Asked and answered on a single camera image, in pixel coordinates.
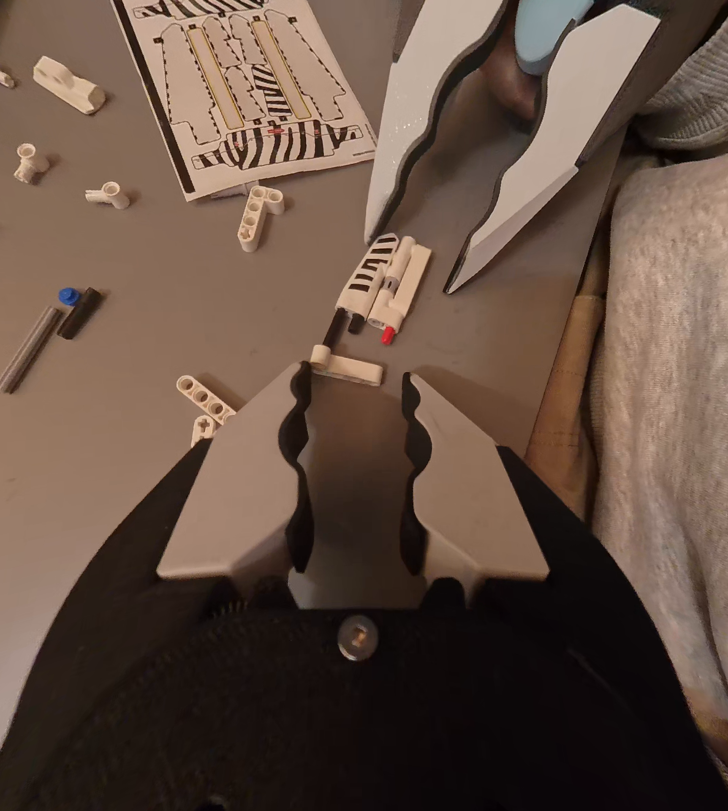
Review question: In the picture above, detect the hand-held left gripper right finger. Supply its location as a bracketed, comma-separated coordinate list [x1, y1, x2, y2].
[399, 373, 551, 599]

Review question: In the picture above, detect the grey lego axle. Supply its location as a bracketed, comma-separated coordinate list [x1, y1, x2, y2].
[0, 305, 65, 395]

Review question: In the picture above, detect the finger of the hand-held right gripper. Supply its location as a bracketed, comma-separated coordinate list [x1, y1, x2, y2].
[363, 0, 511, 246]
[443, 5, 663, 295]

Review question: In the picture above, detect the person's right forearm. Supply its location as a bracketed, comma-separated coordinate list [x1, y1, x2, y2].
[633, 0, 728, 150]

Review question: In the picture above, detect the white L-shaped lego beam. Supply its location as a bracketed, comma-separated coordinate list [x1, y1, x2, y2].
[237, 185, 285, 253]

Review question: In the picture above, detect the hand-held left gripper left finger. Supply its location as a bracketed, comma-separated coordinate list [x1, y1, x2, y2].
[157, 361, 313, 580]

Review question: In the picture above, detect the person's right hand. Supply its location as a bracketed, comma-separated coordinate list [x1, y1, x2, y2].
[483, 38, 545, 124]

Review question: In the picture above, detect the white thin lego liftarm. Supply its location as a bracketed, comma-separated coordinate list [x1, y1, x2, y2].
[310, 343, 386, 388]

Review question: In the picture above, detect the white lego panel assembly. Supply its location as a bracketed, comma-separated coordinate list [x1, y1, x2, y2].
[334, 232, 434, 347]

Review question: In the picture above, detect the zebra sticker sheet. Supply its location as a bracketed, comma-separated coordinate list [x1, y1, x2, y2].
[111, 0, 379, 202]

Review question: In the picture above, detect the white lego panel piece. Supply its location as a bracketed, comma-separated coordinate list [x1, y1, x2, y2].
[33, 56, 106, 115]

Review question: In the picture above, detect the black lego axle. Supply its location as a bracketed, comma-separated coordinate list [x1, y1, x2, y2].
[56, 286, 104, 340]

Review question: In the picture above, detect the person's grey hoodie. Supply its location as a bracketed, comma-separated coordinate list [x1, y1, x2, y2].
[592, 136, 728, 811]

